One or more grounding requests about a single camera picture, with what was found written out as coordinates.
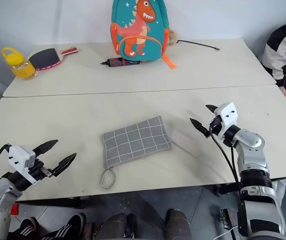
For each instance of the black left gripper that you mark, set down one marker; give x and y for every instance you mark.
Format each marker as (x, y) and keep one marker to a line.
(39, 171)

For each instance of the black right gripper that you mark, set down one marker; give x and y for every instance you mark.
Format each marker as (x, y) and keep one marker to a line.
(215, 124)

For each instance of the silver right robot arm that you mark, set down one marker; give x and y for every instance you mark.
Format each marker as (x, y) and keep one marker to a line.
(253, 162)

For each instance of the grey checked fabric pouch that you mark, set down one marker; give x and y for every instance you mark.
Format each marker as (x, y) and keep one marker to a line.
(135, 140)

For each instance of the small red box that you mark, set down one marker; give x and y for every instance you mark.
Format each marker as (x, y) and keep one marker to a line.
(14, 210)

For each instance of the black white striped sneaker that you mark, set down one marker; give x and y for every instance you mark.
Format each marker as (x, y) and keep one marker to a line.
(66, 227)
(24, 228)

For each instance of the yellow lidded jar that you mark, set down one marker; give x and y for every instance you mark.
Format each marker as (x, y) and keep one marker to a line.
(20, 65)

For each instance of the black table tennis paddle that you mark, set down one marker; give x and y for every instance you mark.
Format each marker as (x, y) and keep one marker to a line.
(45, 58)

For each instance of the person in striped jacket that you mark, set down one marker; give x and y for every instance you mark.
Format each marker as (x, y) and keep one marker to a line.
(285, 57)

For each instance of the black red marker pen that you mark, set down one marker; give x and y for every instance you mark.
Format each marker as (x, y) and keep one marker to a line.
(119, 62)

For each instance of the teal dinosaur backpack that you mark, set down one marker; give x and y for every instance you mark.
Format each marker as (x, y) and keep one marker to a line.
(139, 32)

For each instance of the dark rounded shape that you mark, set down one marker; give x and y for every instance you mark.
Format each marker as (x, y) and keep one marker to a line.
(177, 223)

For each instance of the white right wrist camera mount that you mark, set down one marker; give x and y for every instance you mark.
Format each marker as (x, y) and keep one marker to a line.
(227, 113)

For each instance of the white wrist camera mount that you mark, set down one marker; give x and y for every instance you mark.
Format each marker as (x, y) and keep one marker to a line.
(227, 113)
(20, 156)

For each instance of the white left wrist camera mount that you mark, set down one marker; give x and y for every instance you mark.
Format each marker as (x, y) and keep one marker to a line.
(20, 156)

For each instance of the black table frame bar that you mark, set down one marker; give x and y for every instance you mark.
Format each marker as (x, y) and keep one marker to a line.
(55, 203)

